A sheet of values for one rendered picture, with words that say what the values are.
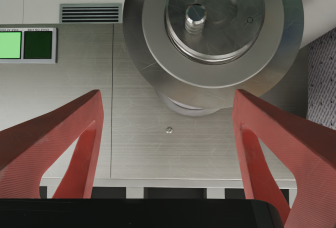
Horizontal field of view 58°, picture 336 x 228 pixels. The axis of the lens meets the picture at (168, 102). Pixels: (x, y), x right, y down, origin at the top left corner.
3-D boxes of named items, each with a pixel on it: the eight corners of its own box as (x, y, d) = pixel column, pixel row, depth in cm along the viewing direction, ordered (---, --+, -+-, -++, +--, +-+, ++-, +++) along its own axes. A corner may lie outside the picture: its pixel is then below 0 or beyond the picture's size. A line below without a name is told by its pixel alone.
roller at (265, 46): (292, -44, 25) (277, 96, 24) (234, 41, 50) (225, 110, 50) (151, -59, 25) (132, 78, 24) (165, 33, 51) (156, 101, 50)
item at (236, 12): (287, 13, 22) (210, 78, 22) (278, 22, 24) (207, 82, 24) (220, -60, 23) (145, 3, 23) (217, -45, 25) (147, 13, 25)
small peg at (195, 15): (211, 14, 20) (195, 27, 20) (207, 27, 23) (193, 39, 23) (197, -2, 20) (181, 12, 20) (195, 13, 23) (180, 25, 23)
